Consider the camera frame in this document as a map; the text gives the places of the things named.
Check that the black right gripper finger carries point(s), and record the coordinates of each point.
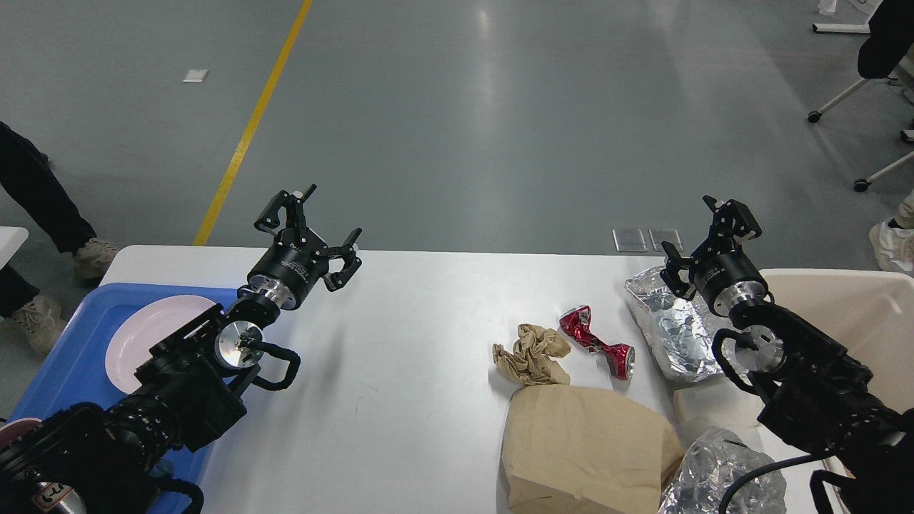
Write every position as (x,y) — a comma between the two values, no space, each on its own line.
(732,225)
(681,272)

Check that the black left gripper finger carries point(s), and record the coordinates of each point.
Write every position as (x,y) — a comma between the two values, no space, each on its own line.
(285,220)
(347,253)

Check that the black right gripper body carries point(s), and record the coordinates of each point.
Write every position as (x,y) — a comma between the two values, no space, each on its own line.
(727,280)

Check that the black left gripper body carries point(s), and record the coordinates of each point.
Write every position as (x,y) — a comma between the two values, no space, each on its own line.
(286,274)

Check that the pink plastic plate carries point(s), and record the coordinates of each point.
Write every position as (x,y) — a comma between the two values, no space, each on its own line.
(130,344)

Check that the dark teal mug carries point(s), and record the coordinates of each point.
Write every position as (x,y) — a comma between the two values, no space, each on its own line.
(162,473)

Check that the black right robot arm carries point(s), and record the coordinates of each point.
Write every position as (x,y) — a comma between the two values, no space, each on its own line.
(815,394)

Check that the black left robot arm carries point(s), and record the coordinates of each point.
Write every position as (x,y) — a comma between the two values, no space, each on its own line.
(242,346)

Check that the crushed red can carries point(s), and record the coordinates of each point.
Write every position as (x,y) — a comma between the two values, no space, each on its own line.
(576,323)

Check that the white crumpled tissue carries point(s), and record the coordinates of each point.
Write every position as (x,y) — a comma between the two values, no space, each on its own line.
(716,402)

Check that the beige plastic bin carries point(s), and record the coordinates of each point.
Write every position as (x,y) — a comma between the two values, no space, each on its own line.
(870,313)

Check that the person in beige trousers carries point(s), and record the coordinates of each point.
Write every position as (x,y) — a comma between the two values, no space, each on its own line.
(892,240)

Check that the crumpled brown paper ball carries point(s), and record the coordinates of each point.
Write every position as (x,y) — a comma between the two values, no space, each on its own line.
(533,359)

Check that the crumpled foil ball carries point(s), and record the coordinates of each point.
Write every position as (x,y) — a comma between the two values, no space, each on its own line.
(710,466)

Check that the brown paper bag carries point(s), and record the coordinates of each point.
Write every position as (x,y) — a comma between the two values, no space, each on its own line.
(570,449)

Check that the blue plastic tray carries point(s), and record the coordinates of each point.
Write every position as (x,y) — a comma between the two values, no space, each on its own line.
(78,343)

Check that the person in black trousers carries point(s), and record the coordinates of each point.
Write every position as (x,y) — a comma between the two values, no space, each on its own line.
(28,179)

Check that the pink mug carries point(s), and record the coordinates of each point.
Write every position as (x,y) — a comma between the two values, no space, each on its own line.
(12,431)

